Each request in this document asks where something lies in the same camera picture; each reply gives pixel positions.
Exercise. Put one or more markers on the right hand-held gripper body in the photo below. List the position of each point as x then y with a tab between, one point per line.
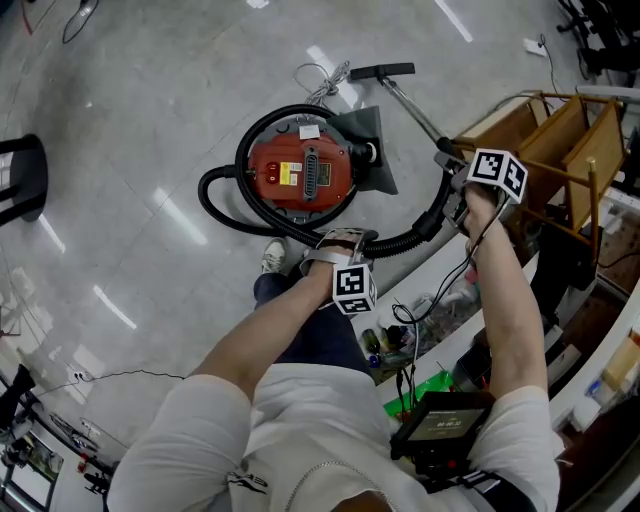
495	167

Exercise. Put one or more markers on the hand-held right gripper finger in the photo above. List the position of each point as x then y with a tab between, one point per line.
450	161
456	212

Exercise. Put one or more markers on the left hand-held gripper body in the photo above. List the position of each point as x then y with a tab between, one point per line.
352	285

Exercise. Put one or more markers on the metal wand with black nozzle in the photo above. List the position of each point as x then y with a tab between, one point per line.
382	70

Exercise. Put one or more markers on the person's left forearm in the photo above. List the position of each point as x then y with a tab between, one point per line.
270	325

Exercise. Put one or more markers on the person's right forearm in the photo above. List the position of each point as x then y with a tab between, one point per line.
510	310

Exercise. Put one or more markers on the red vacuum cleaner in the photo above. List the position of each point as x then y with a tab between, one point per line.
300	170

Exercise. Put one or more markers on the person's right hand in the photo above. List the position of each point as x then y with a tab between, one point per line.
480	210

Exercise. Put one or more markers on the person's left hand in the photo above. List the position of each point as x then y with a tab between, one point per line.
337	247

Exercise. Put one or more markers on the dark blue trousers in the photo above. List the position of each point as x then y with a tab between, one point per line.
320	330

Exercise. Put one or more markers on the white metal shelf rack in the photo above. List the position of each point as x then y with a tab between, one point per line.
415	285

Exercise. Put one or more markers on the wooden chair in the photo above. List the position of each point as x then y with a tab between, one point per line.
550	135

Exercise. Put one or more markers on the white sneaker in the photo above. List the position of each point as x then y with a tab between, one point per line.
274	255

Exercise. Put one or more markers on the grey cloth dust bag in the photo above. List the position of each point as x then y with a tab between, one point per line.
372	125

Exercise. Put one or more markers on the green packet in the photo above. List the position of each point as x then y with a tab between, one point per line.
430	385

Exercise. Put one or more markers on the white power strip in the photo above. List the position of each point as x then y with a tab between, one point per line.
534	46
80	376

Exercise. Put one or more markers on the white t-shirt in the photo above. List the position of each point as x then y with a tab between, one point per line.
310	420

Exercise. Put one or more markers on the black office chair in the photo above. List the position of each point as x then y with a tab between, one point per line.
600	40

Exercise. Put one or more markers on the round wooden table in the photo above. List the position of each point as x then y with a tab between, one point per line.
30	175

